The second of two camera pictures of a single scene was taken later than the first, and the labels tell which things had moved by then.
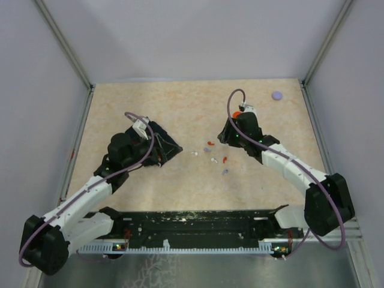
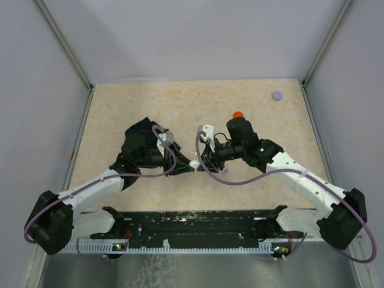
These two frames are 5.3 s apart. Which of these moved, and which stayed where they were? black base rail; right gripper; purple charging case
Moved: right gripper
Stayed: black base rail; purple charging case
